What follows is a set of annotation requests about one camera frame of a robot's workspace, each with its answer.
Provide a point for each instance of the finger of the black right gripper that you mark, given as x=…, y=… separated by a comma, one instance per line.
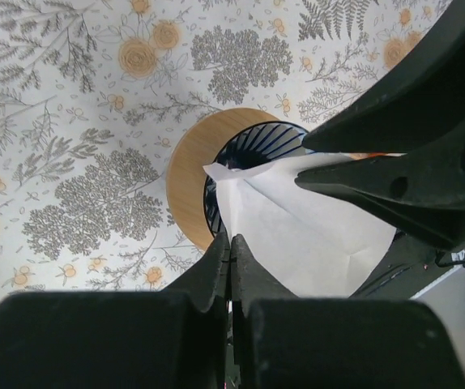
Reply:
x=421, y=193
x=417, y=102

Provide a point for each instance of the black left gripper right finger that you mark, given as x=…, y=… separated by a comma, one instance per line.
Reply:
x=283, y=341

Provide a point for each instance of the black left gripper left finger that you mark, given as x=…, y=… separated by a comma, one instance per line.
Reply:
x=174, y=338

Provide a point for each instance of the blue plastic dripper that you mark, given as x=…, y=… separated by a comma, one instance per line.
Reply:
x=256, y=145

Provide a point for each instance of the floral table mat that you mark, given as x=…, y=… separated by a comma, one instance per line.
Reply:
x=95, y=96

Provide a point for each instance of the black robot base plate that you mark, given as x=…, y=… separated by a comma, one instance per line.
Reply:
x=408, y=270

